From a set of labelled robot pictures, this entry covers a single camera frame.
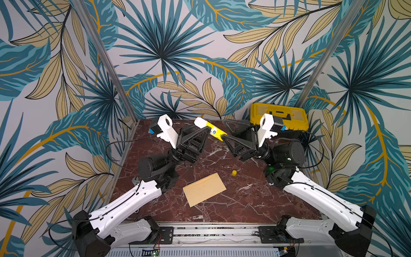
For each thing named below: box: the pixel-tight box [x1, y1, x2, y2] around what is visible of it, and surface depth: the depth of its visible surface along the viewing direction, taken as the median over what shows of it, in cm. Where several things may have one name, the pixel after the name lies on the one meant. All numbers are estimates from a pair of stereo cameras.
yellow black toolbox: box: [249, 102, 310, 131], surface depth 103 cm
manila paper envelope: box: [182, 172, 227, 208], surface depth 90 cm
